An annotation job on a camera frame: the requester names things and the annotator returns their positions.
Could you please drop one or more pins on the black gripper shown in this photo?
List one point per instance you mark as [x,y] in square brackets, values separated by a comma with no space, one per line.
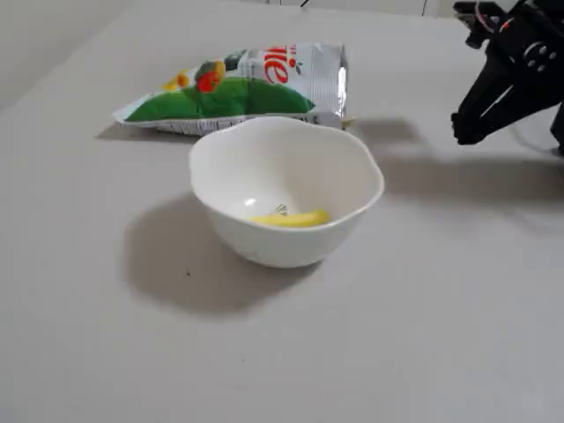
[507,88]

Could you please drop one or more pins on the pale yellow veggie straw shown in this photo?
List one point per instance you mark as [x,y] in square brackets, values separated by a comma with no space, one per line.
[348,121]
[299,219]

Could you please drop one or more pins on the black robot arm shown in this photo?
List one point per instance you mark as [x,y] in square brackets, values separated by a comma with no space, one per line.
[558,132]

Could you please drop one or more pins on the white ceramic bowl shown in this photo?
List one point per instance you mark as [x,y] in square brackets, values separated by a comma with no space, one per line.
[282,158]

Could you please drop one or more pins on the white green veggie straw packet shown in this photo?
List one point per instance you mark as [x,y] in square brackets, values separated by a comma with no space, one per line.
[220,97]

